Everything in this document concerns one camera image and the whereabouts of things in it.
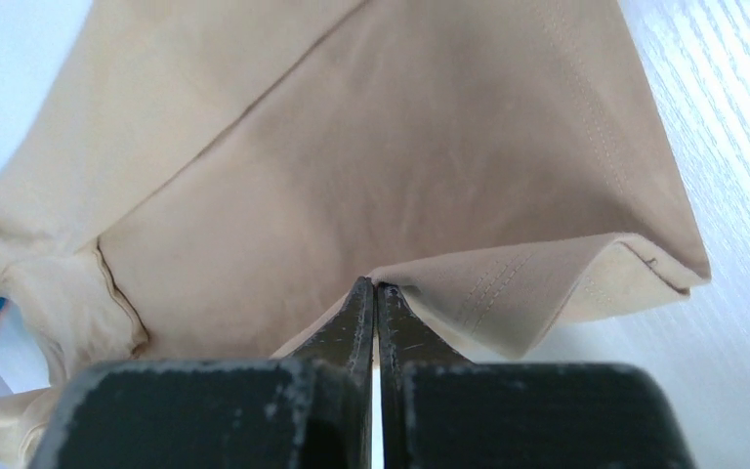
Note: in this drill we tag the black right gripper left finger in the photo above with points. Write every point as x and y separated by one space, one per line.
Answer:
309 409

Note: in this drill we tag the beige t-shirt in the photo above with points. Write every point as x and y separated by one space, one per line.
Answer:
206 179

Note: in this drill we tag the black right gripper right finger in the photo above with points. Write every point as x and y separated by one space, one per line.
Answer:
441 410

